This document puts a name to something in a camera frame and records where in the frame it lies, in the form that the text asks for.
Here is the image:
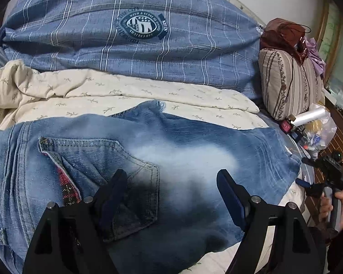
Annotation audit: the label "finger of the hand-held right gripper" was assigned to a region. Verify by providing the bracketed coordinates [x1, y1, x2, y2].
[296, 178, 318, 198]
[301, 156, 321, 168]

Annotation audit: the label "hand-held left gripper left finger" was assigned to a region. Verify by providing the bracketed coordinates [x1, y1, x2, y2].
[22, 169, 128, 274]

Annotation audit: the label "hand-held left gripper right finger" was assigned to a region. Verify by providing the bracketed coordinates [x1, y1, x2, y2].
[216, 169, 324, 274]

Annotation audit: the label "blue denim pants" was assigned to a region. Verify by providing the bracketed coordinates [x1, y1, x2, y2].
[0, 100, 302, 274]

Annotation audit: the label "person's right forearm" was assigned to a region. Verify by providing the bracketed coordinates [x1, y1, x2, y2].
[308, 225, 343, 274]

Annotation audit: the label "person's right hand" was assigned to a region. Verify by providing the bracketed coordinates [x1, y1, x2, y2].
[319, 190, 343, 231]

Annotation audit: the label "clear plastic bag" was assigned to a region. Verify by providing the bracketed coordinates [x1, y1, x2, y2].
[299, 111, 338, 160]

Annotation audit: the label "wooden brick-pattern headboard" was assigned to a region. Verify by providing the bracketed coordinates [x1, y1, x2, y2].
[305, 95, 343, 226]

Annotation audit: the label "small red box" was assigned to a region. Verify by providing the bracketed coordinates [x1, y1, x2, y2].
[280, 118, 297, 134]

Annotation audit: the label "clear plastic film roll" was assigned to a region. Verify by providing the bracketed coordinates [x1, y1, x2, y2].
[292, 105, 326, 126]

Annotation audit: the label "striped beige pillow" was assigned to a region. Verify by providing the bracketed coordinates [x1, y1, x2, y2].
[259, 48, 323, 121]

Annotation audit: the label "purple cloth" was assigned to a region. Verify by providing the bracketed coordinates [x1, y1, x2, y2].
[303, 37, 328, 77]

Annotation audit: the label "bamboo-print glass door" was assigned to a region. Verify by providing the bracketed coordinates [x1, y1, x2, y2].
[316, 0, 343, 109]

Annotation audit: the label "cream leaf-print blanket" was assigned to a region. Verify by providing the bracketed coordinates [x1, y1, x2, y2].
[0, 59, 306, 274]

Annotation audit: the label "brown cloth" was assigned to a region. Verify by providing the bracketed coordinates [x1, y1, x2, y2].
[260, 18, 312, 63]

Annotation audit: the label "blue plaid quilt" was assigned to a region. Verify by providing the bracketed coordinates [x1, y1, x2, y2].
[0, 0, 265, 103]

